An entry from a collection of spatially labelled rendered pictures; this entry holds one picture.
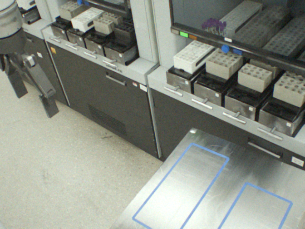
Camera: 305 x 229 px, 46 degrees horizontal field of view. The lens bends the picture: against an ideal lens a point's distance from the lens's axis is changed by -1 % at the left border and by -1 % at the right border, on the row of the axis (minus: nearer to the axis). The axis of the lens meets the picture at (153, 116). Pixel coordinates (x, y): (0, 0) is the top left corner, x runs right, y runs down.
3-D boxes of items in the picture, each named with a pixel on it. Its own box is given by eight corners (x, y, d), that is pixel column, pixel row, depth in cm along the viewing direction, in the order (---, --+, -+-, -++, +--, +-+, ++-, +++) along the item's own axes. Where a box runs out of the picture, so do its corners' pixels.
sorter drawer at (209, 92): (270, 25, 190) (271, 9, 183) (295, 32, 182) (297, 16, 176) (188, 101, 153) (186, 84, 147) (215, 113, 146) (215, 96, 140)
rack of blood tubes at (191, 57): (211, 37, 175) (211, 26, 170) (229, 43, 169) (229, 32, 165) (173, 68, 160) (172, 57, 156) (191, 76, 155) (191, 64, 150)
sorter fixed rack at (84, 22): (111, 7, 213) (109, -3, 208) (123, 10, 207) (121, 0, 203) (73, 29, 198) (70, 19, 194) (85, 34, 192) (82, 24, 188)
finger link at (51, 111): (48, 88, 83) (50, 89, 83) (57, 110, 88) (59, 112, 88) (38, 95, 82) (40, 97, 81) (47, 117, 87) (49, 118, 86)
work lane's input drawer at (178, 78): (244, 18, 198) (245, 3, 192) (267, 24, 190) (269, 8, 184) (160, 89, 161) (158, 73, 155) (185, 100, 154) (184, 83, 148)
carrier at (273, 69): (277, 78, 144) (278, 66, 140) (274, 81, 143) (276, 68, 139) (251, 69, 150) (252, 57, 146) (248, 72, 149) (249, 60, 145)
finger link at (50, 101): (45, 85, 81) (53, 90, 80) (52, 102, 85) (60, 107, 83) (40, 89, 81) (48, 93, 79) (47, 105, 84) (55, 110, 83)
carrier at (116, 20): (121, 27, 189) (120, 17, 185) (119, 29, 188) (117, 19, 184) (106, 22, 195) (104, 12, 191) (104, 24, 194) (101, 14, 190)
